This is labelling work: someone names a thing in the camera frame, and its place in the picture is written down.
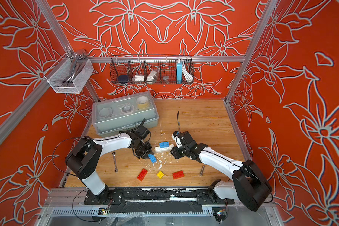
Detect metal wrench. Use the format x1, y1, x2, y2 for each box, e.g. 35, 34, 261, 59
112, 152, 118, 172

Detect white packet in basket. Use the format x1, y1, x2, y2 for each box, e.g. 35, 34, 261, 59
146, 69, 160, 85

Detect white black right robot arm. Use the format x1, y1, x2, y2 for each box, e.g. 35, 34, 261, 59
170, 131, 273, 212

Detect white box in basket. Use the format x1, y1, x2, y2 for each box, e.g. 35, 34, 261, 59
132, 74, 145, 83

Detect yellow lego brick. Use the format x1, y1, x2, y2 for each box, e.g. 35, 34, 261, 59
156, 171, 164, 179

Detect dark blue round object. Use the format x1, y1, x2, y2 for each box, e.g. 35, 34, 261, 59
117, 74, 129, 84

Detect grey translucent plastic storage box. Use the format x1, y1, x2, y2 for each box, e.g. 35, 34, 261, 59
92, 91, 159, 137

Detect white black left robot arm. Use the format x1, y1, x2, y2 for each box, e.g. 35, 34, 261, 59
65, 125, 153, 204

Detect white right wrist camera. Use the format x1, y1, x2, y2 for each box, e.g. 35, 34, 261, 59
171, 134, 182, 148

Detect red lego brick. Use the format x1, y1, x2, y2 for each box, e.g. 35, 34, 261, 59
137, 169, 148, 181
172, 170, 184, 179

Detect metal tongs in bin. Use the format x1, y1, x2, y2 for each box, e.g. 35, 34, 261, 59
64, 49, 87, 88

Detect blue lego brick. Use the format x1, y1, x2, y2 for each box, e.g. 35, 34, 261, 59
159, 141, 170, 148
148, 154, 157, 163

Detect white cable in basket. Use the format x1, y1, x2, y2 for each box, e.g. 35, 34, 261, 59
182, 63, 193, 82

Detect yellow tape roll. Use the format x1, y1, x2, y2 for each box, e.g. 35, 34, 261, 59
137, 96, 150, 109

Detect black wire wall basket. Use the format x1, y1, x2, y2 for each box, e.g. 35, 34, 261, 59
110, 54, 195, 85

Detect light blue box in basket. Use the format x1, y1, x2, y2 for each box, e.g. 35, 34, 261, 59
176, 60, 183, 84

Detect white lego brick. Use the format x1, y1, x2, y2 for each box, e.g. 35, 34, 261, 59
155, 144, 174, 153

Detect metal bolt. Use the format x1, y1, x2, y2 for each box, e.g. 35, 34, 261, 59
199, 165, 205, 176

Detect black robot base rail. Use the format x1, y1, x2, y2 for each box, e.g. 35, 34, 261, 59
84, 186, 235, 214

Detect clear plastic wall bin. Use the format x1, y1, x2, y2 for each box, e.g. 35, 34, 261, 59
44, 56, 94, 94

